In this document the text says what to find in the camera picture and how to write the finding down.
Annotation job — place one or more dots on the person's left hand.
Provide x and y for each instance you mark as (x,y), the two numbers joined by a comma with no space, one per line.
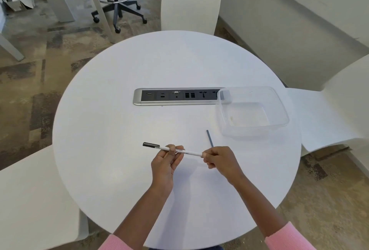
(163,169)

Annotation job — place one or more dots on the person's right hand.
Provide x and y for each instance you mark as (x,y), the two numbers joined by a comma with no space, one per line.
(223,163)

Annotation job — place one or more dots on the grey refill stick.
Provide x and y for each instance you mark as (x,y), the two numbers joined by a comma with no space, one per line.
(210,139)

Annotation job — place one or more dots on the white marker with black cap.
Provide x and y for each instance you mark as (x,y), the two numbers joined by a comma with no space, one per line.
(191,152)

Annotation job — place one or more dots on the person's right forearm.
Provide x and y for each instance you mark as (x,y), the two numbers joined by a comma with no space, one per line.
(265,209)

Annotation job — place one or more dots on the person's left forearm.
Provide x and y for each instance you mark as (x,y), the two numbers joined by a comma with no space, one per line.
(138,218)

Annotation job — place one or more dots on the clear plastic container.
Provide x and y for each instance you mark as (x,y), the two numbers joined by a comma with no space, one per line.
(250,111)

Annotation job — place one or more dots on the silver table socket panel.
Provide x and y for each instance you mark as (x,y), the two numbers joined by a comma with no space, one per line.
(167,97)

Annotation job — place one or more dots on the white chair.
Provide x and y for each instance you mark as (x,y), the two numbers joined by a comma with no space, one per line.
(190,5)
(340,105)
(31,200)

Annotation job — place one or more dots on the thin white desk leg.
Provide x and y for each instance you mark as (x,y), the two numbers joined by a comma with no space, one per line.
(99,8)

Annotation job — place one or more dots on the grey desk leg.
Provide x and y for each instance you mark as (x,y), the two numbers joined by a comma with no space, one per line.
(11,48)

